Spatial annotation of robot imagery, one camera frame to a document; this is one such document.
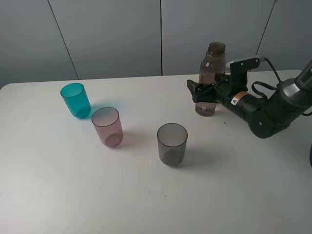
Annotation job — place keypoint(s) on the pink translucent plastic cup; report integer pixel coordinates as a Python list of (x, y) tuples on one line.
[(108, 126)]

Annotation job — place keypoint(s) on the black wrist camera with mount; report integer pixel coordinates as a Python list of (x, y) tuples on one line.
[(238, 71)]

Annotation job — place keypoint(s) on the brown translucent water bottle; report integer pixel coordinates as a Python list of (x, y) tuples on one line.
[(214, 62)]

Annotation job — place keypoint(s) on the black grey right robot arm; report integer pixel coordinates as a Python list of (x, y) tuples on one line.
[(272, 110)]

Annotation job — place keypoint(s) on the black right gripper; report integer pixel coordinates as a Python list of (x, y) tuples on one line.
[(234, 97)]

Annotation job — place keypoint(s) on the teal translucent plastic cup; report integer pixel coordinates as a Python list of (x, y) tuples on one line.
[(75, 97)]

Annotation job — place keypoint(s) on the grey translucent plastic cup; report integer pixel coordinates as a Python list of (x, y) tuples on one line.
[(172, 140)]

